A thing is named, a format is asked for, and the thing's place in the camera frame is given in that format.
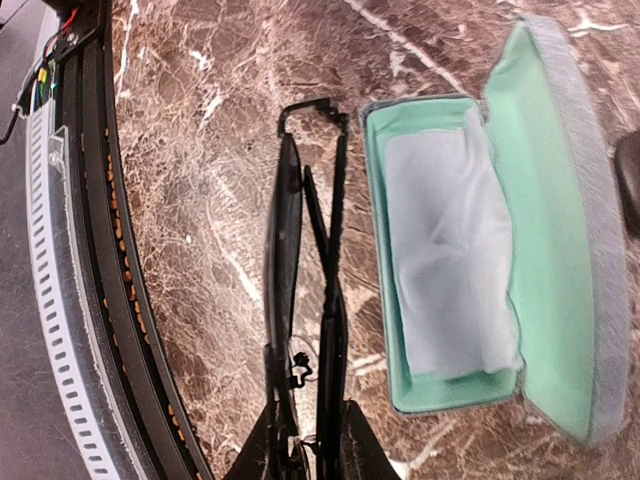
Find white slotted cable duct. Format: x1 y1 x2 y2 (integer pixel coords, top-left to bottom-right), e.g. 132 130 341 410
26 105 118 479

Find black hard glasses case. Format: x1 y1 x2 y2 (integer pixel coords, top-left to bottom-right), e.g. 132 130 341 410
614 131 640 237

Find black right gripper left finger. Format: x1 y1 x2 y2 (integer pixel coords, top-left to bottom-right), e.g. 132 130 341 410
224 401 300 480

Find black frame sunglasses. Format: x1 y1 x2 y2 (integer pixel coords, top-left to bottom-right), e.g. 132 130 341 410
263 98 349 479

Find blue textured glasses case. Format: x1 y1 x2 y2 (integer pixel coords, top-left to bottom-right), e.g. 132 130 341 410
361 15 630 446

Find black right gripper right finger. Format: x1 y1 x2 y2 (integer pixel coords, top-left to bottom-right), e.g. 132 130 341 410
319 400 400 480

